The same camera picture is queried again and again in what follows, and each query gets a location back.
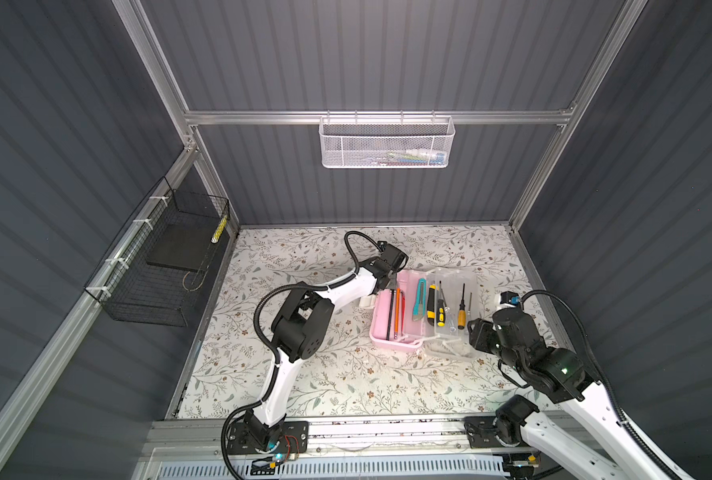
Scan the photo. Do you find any black pad in basket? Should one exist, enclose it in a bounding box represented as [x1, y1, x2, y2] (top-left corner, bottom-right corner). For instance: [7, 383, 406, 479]
[146, 224, 214, 272]

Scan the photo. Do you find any teal utility knife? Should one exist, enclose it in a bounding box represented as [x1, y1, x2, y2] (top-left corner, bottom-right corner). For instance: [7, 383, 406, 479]
[412, 278, 428, 321]

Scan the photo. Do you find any right black corrugated cable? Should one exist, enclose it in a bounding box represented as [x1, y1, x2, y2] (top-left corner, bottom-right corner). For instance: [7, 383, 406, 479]
[520, 289, 693, 480]

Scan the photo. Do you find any aluminium corner frame post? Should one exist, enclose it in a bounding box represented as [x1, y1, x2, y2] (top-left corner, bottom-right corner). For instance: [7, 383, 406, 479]
[112, 0, 241, 234]

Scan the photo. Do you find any yellow handled screwdriver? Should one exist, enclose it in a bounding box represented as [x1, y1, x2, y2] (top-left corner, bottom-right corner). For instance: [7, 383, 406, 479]
[457, 283, 468, 330]

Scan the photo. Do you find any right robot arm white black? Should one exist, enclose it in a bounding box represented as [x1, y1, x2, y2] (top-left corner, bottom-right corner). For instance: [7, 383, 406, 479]
[468, 306, 689, 479]

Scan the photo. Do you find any clear tool box lid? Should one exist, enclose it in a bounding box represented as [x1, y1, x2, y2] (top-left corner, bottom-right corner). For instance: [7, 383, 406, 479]
[420, 268, 480, 360]

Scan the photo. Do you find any black corrugated cable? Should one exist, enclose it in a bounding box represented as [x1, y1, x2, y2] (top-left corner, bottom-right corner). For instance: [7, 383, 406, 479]
[220, 230, 387, 480]
[520, 289, 693, 480]

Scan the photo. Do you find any pink tool box base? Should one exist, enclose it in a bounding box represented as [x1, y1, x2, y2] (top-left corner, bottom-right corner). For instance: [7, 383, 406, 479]
[370, 270, 431, 353]

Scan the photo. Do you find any yellow tube in black basket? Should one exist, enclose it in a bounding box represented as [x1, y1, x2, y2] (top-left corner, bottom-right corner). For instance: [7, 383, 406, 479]
[211, 215, 228, 244]

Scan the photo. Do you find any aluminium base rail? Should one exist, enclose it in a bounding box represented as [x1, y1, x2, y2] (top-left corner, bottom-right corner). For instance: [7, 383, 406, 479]
[139, 413, 558, 462]

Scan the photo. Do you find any orange hex key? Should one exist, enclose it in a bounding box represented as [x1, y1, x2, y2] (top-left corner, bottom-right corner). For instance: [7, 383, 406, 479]
[392, 288, 402, 341]

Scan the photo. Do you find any horizontal aluminium frame bar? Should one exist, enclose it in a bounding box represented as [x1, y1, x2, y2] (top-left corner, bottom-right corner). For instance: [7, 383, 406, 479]
[184, 110, 573, 126]

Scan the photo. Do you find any yellow black utility knife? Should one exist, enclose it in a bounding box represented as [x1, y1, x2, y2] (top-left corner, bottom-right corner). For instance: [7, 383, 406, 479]
[426, 284, 437, 326]

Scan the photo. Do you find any white wire mesh basket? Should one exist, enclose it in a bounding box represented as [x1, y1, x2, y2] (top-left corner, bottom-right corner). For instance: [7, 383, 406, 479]
[318, 120, 456, 169]

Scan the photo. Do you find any left black corrugated cable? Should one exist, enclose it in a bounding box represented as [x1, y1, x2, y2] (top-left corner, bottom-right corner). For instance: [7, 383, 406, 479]
[220, 230, 387, 480]

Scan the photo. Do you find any black wire basket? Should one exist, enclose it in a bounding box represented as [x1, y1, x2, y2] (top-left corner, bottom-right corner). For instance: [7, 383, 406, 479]
[85, 179, 231, 328]

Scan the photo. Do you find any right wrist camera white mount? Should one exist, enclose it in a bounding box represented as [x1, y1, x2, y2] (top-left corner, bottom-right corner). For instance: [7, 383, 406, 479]
[497, 291, 521, 309]

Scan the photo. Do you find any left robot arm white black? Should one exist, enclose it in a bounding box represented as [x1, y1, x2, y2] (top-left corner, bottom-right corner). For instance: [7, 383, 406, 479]
[244, 241, 408, 450]

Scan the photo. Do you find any red hex key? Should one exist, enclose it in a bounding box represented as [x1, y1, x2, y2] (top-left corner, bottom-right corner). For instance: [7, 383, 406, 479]
[397, 290, 406, 339]

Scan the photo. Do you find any white latch of tool box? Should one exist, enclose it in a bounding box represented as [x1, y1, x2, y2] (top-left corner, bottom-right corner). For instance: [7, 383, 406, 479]
[359, 295, 375, 309]

